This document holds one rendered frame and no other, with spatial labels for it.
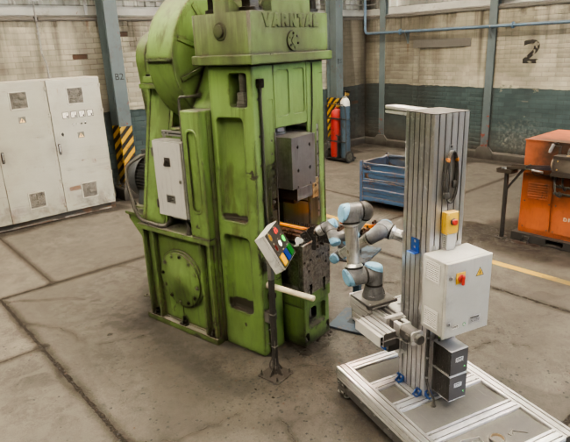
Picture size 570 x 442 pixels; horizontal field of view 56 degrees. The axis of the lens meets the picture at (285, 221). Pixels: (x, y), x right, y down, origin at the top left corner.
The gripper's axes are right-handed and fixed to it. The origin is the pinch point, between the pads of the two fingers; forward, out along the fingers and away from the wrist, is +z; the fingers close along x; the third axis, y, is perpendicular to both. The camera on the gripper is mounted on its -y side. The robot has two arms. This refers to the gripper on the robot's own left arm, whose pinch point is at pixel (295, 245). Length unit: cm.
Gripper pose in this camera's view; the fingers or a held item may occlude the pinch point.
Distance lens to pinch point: 390.4
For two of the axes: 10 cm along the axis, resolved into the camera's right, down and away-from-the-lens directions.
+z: -8.2, 4.5, 3.5
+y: -5.2, -8.4, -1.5
